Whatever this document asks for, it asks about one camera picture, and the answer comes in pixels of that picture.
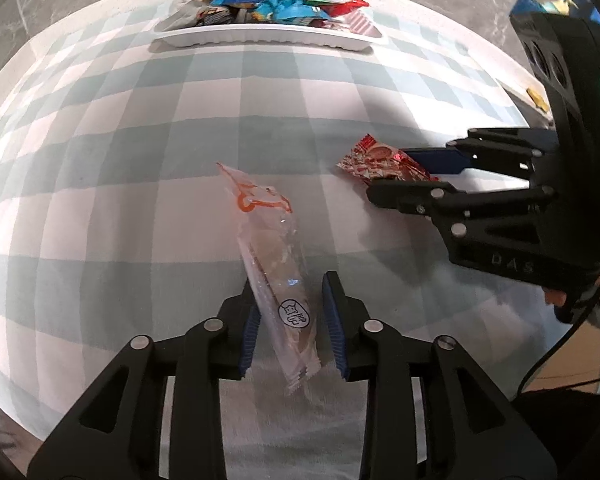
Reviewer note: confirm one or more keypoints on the red white snack packet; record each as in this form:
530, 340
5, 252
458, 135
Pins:
380, 162

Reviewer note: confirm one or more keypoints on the white plastic tray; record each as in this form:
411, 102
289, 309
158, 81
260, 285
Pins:
260, 37

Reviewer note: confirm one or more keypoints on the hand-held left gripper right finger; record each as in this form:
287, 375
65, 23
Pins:
335, 332

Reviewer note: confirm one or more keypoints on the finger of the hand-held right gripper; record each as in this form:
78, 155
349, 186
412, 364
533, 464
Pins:
445, 159
410, 197

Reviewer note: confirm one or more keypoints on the small yellow wrapper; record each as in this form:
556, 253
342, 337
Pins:
537, 97

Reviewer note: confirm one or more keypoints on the person's dark clothing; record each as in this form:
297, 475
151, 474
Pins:
565, 435

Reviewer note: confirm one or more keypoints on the clear orange print snack packet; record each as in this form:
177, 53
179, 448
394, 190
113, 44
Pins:
275, 260

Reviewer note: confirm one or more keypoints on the pile of mixed snacks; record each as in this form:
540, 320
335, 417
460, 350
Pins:
280, 2

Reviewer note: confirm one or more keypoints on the checkered tablecloth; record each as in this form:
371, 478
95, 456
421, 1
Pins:
130, 185

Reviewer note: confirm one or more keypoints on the person's right hand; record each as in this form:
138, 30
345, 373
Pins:
556, 302

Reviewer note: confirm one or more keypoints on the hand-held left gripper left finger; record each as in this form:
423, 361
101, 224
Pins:
250, 332

